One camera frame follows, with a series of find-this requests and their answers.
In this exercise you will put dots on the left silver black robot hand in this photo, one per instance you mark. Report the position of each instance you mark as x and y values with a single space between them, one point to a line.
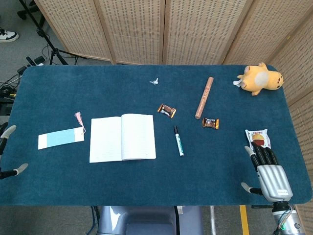
9 130

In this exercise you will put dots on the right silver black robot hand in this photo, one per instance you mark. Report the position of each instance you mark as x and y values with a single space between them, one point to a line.
274 178

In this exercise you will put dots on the blue cream bookmark pink tassel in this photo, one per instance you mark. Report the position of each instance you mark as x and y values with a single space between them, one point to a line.
61 138

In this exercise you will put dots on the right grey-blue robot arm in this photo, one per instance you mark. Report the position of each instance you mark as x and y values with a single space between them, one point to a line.
289 222

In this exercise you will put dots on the white snack packet red print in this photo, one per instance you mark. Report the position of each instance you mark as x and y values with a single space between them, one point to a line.
258 137

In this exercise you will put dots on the white table leg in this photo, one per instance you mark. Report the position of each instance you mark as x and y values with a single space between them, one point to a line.
213 220

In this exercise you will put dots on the black power adapter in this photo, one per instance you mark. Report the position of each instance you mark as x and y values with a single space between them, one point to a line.
39 60

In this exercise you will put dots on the brown orange chocolate candy wrapper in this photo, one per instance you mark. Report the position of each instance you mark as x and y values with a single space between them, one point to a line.
210 123
166 110

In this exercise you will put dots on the white black sneaker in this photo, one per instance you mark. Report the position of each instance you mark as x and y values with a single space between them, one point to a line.
8 36

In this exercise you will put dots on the dark blue table carpet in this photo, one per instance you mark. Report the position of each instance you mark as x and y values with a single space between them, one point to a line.
97 93

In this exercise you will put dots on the yellow plush toy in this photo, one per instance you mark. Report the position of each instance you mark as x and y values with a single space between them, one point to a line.
261 79

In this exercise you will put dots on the green white marker black cap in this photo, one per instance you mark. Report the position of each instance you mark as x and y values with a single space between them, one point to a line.
179 143

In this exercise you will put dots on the black tripod stand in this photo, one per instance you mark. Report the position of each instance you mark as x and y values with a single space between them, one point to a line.
40 31

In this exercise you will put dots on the brown cardboard tube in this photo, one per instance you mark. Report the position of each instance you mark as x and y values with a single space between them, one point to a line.
204 98

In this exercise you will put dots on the black office chair base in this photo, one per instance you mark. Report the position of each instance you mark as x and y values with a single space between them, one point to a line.
23 13

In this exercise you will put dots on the open white lined notebook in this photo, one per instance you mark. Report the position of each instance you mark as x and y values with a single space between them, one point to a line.
137 137

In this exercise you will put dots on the grey-blue robot torso base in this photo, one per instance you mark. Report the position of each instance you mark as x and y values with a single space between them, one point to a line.
146 220

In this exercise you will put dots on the woven wooden folding screen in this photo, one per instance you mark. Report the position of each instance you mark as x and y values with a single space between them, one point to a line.
137 29

